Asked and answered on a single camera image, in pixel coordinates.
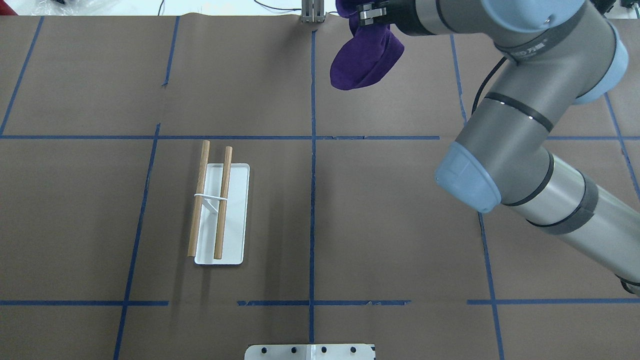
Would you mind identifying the white mounting plate with bolts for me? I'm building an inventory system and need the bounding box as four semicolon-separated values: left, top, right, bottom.
244;343;377;360

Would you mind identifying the purple towel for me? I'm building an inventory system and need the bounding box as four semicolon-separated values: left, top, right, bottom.
329;0;405;91

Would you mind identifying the aluminium frame post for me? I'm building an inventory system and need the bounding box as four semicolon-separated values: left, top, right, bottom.
300;0;326;24

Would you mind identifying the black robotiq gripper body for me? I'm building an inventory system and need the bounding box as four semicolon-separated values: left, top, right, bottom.
358;0;426;37

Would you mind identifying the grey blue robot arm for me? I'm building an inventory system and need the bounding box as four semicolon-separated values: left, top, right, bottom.
356;0;640;295

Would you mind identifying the brown paper table cover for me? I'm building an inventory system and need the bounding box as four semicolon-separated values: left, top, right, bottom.
1;13;639;360

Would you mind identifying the white towel rack with wooden bars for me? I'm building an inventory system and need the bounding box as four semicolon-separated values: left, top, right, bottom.
187;140;250;265

